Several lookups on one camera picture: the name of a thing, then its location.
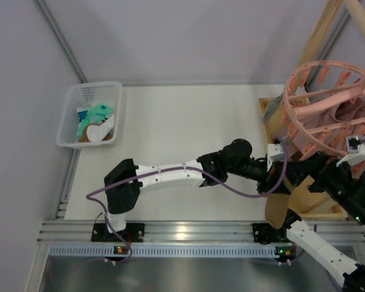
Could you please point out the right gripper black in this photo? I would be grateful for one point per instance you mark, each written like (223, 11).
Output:
(319, 178)

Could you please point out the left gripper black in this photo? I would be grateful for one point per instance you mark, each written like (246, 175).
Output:
(274, 183)

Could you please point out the brown sock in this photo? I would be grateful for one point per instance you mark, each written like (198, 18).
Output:
(277, 205)
(85, 138)

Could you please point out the pink round clip hanger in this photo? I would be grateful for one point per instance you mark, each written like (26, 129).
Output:
(349, 86)

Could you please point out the green blue patterned sock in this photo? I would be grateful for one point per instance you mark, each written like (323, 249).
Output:
(85, 118)

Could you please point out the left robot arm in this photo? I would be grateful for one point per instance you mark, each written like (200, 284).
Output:
(127, 181)

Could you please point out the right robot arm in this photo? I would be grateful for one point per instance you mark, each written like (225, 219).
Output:
(348, 274)

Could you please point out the grey sock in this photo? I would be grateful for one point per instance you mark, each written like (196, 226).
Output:
(282, 140)
(271, 108)

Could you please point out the wooden rod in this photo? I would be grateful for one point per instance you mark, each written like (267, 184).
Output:
(357, 13)

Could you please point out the white plastic basket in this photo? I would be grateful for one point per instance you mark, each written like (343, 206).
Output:
(87, 104)

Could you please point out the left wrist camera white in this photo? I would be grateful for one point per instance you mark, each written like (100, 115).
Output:
(276, 153)

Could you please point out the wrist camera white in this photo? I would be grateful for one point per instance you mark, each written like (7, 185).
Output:
(276, 153)
(355, 151)

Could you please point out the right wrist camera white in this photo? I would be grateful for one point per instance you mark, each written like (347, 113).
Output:
(355, 151)

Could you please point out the wooden tray frame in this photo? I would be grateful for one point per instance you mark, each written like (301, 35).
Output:
(310, 206)

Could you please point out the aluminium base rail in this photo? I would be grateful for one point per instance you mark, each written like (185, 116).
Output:
(335, 232)

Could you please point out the wooden upright post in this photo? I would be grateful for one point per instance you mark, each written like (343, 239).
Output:
(319, 32)

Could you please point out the white slotted cable duct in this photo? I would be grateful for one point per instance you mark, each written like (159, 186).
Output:
(178, 251)

